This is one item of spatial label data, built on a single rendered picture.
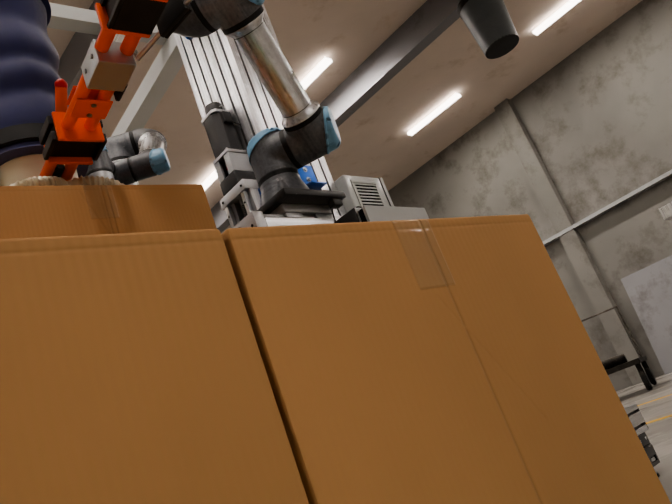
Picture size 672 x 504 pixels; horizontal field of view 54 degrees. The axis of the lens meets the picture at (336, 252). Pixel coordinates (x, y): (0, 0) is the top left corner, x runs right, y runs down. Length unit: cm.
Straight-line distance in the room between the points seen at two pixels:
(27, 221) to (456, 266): 73
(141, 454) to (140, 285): 11
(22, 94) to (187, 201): 47
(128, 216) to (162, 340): 78
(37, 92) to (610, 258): 1107
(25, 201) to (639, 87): 1142
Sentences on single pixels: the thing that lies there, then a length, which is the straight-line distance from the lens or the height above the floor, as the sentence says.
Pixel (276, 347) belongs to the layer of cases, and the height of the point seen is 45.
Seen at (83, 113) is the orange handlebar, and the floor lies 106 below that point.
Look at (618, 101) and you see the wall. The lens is 1221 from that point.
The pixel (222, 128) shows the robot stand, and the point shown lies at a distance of 215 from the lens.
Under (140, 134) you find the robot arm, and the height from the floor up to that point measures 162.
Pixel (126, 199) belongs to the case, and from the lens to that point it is 121.
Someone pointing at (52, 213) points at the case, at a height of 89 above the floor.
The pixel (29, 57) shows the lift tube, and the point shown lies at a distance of 163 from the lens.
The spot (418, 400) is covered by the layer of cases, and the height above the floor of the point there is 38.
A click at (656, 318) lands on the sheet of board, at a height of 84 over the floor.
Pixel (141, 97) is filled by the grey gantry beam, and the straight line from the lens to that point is 485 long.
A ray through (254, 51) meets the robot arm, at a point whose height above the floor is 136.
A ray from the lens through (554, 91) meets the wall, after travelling 1271.
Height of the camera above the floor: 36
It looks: 18 degrees up
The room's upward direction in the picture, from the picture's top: 21 degrees counter-clockwise
